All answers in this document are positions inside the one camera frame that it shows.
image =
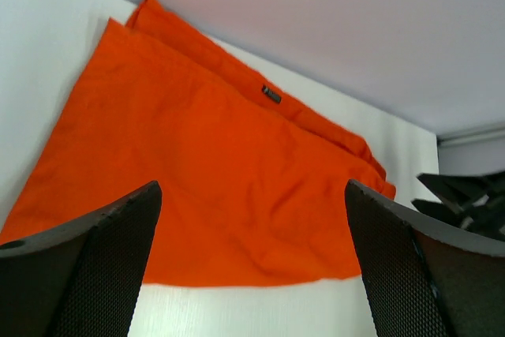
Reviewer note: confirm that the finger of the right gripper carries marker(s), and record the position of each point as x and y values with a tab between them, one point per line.
486	220
464	190

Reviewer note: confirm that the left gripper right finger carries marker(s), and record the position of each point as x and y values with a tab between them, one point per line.
423	277

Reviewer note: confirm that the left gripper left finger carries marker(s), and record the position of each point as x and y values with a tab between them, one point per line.
83	277

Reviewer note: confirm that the orange shorts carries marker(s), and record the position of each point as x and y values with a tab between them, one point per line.
253	180

